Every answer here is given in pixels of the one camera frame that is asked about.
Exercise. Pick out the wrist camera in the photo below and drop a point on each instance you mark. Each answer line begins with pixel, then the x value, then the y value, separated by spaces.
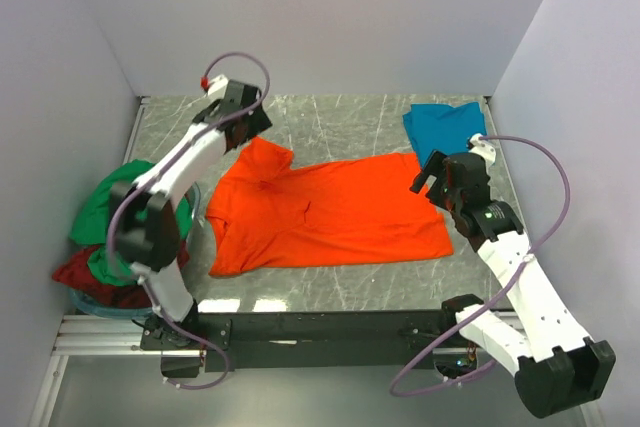
pixel 478 145
pixel 214 87

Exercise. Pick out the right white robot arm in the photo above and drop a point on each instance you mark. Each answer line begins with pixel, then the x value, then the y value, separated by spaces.
pixel 555 363

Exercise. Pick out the dark red t-shirt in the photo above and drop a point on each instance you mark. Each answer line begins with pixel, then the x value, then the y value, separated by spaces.
pixel 86 271

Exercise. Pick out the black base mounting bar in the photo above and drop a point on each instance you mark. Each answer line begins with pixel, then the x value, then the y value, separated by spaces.
pixel 307 339

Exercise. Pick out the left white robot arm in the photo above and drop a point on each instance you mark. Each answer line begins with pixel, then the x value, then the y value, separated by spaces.
pixel 143 229

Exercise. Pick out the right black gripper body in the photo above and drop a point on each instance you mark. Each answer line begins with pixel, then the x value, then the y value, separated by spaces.
pixel 445 198

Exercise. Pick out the folded blue t-shirt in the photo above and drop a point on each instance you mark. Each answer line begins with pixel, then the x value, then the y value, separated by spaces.
pixel 442 127

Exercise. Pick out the green t-shirt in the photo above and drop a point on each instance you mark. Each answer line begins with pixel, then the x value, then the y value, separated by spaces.
pixel 91 224

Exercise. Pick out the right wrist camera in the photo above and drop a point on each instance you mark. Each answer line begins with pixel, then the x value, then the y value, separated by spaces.
pixel 478 145

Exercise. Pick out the orange t-shirt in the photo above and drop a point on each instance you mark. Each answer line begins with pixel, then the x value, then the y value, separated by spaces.
pixel 265 213

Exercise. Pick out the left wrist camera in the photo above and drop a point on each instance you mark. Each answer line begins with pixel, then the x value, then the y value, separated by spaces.
pixel 214 87

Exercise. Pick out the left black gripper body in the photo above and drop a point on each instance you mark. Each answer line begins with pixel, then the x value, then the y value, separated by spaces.
pixel 258 123

